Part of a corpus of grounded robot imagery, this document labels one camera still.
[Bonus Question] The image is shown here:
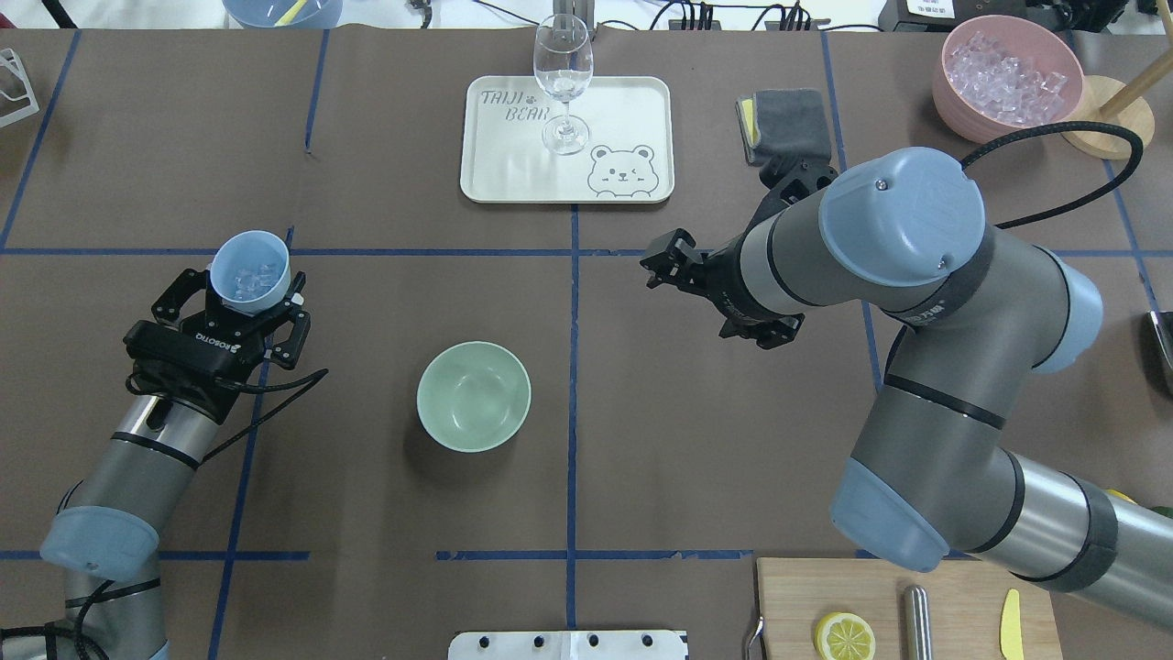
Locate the wooden cutting board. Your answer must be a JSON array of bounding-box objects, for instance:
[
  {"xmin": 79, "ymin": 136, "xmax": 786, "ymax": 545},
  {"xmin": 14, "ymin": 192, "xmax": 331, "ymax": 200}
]
[{"xmin": 757, "ymin": 558, "xmax": 1063, "ymax": 659}]

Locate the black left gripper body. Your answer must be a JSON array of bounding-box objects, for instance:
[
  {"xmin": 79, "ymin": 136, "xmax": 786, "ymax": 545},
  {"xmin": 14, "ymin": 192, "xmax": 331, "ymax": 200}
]
[{"xmin": 123, "ymin": 306, "xmax": 311, "ymax": 424}]

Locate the grey folded cloth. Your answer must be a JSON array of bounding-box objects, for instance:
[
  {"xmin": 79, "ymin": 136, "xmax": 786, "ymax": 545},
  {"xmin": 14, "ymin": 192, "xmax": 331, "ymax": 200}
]
[{"xmin": 735, "ymin": 88, "xmax": 832, "ymax": 166}]

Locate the yellow plastic fork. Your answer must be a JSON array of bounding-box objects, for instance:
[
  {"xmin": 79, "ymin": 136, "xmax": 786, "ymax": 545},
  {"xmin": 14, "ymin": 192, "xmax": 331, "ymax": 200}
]
[{"xmin": 273, "ymin": 0, "xmax": 307, "ymax": 27}]

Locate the metal ice scoop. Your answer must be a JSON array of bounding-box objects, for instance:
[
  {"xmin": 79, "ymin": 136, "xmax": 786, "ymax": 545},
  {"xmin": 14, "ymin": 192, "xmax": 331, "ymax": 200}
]
[{"xmin": 1148, "ymin": 312, "xmax": 1172, "ymax": 397}]

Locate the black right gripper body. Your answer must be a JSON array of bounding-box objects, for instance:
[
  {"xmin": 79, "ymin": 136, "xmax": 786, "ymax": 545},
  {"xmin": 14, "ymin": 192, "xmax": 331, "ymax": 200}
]
[{"xmin": 703, "ymin": 156, "xmax": 839, "ymax": 351}]

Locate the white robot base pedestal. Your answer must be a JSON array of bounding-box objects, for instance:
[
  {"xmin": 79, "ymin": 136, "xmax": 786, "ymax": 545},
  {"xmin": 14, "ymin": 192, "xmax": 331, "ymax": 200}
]
[{"xmin": 447, "ymin": 628, "xmax": 690, "ymax": 659}]

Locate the blue bowl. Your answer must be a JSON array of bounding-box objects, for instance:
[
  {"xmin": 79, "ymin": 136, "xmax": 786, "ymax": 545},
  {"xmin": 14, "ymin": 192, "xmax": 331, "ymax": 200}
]
[{"xmin": 222, "ymin": 1, "xmax": 345, "ymax": 29}]

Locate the cream bear tray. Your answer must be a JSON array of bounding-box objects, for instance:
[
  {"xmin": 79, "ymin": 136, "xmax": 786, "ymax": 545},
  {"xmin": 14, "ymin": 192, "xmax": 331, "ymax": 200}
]
[{"xmin": 459, "ymin": 75, "xmax": 674, "ymax": 204}]

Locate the light green bowl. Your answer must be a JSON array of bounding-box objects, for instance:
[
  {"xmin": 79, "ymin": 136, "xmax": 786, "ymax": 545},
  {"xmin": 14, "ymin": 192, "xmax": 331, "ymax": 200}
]
[{"xmin": 416, "ymin": 341, "xmax": 533, "ymax": 454}]

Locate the light blue cup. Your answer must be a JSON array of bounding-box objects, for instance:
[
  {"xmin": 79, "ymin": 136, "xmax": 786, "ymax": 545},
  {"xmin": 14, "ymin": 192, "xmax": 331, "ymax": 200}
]
[{"xmin": 210, "ymin": 230, "xmax": 291, "ymax": 317}]

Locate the wooden mug tree stand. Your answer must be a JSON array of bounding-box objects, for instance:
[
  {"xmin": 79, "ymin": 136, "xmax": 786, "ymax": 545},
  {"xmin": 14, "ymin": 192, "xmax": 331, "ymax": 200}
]
[{"xmin": 1063, "ymin": 49, "xmax": 1172, "ymax": 161}]

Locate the pink bowl of ice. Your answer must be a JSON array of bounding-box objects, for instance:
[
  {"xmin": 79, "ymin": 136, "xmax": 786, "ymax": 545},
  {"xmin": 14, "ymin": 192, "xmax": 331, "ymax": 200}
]
[{"xmin": 933, "ymin": 14, "xmax": 1084, "ymax": 143}]

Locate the lemon half slice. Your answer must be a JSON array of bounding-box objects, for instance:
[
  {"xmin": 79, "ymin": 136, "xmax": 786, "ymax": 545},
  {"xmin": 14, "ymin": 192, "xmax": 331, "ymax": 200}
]
[{"xmin": 813, "ymin": 611, "xmax": 877, "ymax": 660}]

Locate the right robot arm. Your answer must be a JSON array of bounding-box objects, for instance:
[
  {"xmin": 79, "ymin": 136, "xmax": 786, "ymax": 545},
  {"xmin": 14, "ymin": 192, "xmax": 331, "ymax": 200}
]
[{"xmin": 640, "ymin": 147, "xmax": 1172, "ymax": 628}]

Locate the white wire cup rack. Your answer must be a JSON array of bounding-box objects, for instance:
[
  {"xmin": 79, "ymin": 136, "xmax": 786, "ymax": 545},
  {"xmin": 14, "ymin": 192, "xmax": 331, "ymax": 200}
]
[{"xmin": 1, "ymin": 49, "xmax": 40, "ymax": 128}]

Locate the yellow plastic knife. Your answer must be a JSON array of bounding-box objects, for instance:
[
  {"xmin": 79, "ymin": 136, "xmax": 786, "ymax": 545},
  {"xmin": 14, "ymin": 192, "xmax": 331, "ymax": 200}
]
[{"xmin": 1001, "ymin": 588, "xmax": 1024, "ymax": 660}]

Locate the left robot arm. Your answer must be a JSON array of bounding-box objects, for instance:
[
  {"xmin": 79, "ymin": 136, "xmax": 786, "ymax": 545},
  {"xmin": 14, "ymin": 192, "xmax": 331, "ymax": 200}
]
[{"xmin": 4, "ymin": 268, "xmax": 311, "ymax": 659}]

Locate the clear wine glass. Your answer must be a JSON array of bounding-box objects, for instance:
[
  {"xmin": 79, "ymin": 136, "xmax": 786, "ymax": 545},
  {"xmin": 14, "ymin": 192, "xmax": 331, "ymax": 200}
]
[{"xmin": 533, "ymin": 13, "xmax": 595, "ymax": 156}]

